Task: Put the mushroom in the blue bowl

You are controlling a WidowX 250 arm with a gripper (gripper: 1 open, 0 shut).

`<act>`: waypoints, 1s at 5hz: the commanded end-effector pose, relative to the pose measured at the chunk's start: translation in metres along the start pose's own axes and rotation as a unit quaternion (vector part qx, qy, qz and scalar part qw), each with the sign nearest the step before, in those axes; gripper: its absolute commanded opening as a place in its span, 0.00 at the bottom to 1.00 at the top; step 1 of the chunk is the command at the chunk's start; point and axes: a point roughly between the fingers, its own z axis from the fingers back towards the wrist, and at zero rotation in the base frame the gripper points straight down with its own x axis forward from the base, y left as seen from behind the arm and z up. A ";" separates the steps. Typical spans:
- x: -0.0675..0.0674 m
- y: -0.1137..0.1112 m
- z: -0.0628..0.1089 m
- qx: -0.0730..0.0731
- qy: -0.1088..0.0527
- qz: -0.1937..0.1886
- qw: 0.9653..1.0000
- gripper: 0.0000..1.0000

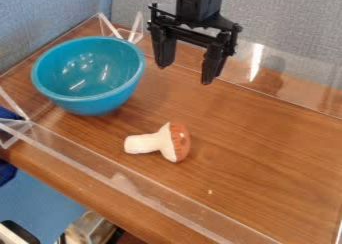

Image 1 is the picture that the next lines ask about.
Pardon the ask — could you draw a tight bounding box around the blue clamp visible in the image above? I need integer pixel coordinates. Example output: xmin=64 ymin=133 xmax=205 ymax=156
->
xmin=0 ymin=106 xmax=24 ymax=188

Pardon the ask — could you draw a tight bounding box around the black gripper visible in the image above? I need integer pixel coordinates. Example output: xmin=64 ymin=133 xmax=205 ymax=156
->
xmin=148 ymin=0 xmax=241 ymax=85

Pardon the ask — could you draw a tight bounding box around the blue bowl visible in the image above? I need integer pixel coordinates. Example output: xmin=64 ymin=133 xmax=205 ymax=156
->
xmin=30 ymin=36 xmax=145 ymax=116

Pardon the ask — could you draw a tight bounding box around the clear acrylic back barrier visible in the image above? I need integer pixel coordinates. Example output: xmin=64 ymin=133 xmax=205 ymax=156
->
xmin=132 ymin=11 xmax=342 ymax=121

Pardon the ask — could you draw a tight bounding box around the clear acrylic front barrier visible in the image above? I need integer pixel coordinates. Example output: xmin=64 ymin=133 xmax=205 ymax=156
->
xmin=0 ymin=86 xmax=285 ymax=244

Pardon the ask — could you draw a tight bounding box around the metal frame under table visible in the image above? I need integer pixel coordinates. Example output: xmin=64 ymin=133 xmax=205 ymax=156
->
xmin=54 ymin=210 xmax=117 ymax=244

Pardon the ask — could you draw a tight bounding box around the clear acrylic barrier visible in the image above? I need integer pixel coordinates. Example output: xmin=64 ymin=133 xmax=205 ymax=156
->
xmin=0 ymin=86 xmax=285 ymax=244
xmin=132 ymin=11 xmax=342 ymax=121

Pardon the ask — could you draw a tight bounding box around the black white object bottom left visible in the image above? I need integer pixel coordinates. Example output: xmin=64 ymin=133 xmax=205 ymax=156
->
xmin=0 ymin=220 xmax=40 ymax=244

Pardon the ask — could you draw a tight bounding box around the white brown toy mushroom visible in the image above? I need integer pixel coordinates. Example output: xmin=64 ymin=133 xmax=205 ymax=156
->
xmin=124 ymin=121 xmax=191 ymax=163

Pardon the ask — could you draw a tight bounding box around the clear acrylic corner bracket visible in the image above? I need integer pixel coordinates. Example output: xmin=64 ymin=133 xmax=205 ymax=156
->
xmin=97 ymin=12 xmax=144 ymax=44

